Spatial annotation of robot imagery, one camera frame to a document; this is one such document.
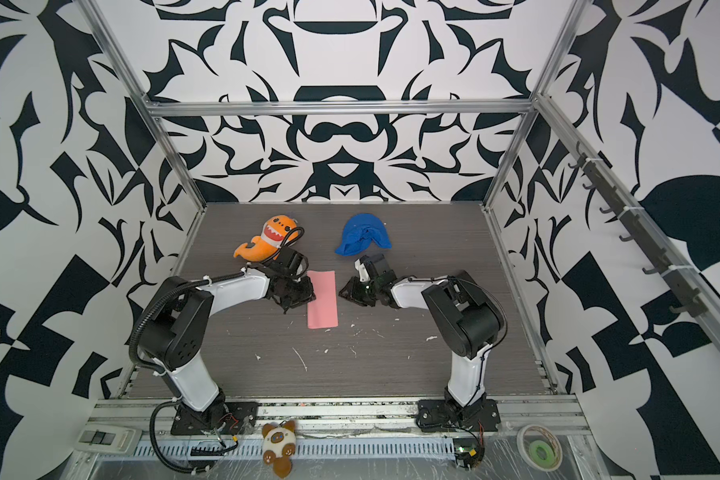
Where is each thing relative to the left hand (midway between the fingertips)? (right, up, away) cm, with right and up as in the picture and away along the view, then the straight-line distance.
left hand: (316, 292), depth 94 cm
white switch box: (-45, -29, -23) cm, 58 cm away
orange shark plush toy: (-18, +14, +7) cm, 24 cm away
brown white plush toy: (-5, -30, -25) cm, 39 cm away
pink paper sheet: (+2, -5, -2) cm, 6 cm away
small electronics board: (+39, -33, -23) cm, 56 cm away
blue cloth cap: (+14, +19, +10) cm, 25 cm away
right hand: (+8, 0, -1) cm, 8 cm away
